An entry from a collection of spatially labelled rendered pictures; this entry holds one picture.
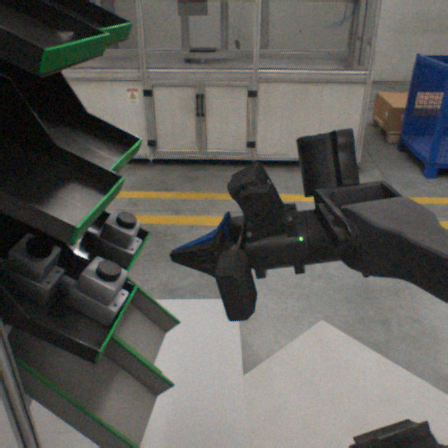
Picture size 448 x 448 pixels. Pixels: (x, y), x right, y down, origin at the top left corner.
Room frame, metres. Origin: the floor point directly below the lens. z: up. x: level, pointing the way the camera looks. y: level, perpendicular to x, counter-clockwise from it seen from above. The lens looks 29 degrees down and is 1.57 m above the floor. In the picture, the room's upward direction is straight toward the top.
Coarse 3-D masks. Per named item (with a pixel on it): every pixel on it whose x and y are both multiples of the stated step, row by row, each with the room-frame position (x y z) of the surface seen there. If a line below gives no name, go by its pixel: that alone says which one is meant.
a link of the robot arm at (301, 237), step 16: (288, 224) 0.39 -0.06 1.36; (304, 224) 0.39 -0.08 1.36; (256, 240) 0.39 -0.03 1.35; (272, 240) 0.39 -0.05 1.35; (288, 240) 0.39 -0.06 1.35; (304, 240) 0.38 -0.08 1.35; (224, 256) 0.35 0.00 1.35; (240, 256) 0.35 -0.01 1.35; (256, 256) 0.39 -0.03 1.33; (272, 256) 0.39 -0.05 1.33; (288, 256) 0.38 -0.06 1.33; (304, 256) 0.38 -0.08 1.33; (224, 272) 0.33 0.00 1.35; (240, 272) 0.33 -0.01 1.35; (256, 272) 0.39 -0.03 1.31; (304, 272) 0.39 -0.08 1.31; (224, 288) 0.33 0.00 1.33; (240, 288) 0.33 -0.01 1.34; (224, 304) 0.33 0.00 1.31; (240, 304) 0.33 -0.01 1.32; (240, 320) 0.33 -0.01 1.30
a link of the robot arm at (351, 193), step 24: (312, 144) 0.42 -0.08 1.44; (336, 144) 0.41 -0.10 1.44; (312, 168) 0.42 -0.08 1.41; (336, 168) 0.41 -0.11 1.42; (312, 192) 0.41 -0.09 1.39; (336, 192) 0.38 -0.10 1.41; (360, 192) 0.38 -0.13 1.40; (384, 192) 0.40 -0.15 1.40; (336, 216) 0.35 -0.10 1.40; (336, 240) 0.33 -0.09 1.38
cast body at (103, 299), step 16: (96, 272) 0.45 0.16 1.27; (112, 272) 0.45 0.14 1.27; (64, 288) 0.47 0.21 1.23; (80, 288) 0.44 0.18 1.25; (96, 288) 0.44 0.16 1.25; (112, 288) 0.44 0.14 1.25; (80, 304) 0.44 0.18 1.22; (96, 304) 0.44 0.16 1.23; (112, 304) 0.44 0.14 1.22; (96, 320) 0.44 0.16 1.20; (112, 320) 0.44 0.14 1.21
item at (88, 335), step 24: (0, 216) 0.53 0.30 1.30; (0, 240) 0.52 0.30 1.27; (72, 264) 0.52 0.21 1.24; (0, 288) 0.39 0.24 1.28; (0, 312) 0.40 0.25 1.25; (24, 312) 0.39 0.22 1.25; (48, 312) 0.43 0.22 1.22; (72, 312) 0.44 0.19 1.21; (120, 312) 0.45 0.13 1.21; (48, 336) 0.39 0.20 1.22; (72, 336) 0.39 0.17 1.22; (96, 336) 0.42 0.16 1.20; (96, 360) 0.38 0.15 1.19
